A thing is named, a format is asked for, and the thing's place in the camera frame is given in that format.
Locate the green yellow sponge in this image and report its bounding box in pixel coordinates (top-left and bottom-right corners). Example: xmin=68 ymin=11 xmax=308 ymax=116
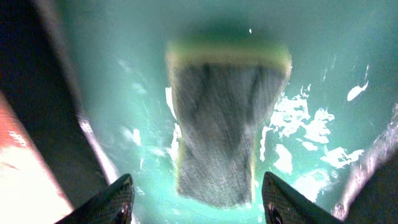
xmin=165 ymin=40 xmax=292 ymax=208

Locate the dark green water tray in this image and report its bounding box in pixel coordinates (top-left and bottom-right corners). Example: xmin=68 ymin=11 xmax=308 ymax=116
xmin=0 ymin=0 xmax=398 ymax=224

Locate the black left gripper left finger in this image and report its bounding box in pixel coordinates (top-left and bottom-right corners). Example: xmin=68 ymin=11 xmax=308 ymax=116
xmin=55 ymin=174 xmax=135 ymax=224

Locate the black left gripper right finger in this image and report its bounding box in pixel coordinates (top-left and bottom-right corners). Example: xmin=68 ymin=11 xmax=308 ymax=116
xmin=262 ymin=172 xmax=343 ymax=224

